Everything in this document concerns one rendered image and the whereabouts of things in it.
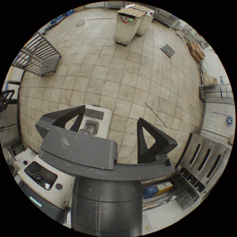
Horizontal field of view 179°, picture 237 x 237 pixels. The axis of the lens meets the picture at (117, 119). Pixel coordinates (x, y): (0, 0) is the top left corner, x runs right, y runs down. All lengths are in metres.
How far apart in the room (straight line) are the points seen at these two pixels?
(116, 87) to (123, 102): 0.30
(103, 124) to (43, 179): 1.06
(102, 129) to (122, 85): 0.87
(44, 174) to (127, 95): 1.48
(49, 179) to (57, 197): 0.07
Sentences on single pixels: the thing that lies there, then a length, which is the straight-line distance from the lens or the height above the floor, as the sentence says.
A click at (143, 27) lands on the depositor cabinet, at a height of 0.40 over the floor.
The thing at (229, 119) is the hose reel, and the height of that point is 1.44.
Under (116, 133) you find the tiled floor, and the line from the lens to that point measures 1.50.
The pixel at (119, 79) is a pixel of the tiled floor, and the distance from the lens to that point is 1.52.
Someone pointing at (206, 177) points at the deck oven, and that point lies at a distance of 2.93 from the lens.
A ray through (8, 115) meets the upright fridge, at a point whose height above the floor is 0.60.
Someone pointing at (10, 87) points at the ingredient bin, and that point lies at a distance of 3.67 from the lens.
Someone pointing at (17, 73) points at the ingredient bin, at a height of 0.40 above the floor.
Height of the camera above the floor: 1.41
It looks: 80 degrees down
